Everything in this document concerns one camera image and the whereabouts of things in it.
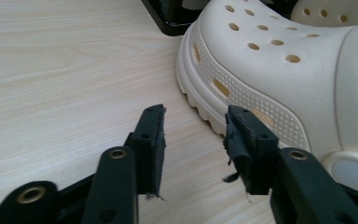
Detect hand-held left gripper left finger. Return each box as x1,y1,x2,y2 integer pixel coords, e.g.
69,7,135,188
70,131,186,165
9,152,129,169
123,104,168,200

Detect cream clog shoe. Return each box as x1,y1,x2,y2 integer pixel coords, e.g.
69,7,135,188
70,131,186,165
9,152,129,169
176,0,358,196
290,0,358,28

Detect red and black shoe rack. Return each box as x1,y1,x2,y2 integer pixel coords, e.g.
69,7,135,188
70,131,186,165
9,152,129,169
141,0,299,37

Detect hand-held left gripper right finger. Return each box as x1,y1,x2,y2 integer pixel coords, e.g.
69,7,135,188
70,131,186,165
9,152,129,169
223,105,282,196

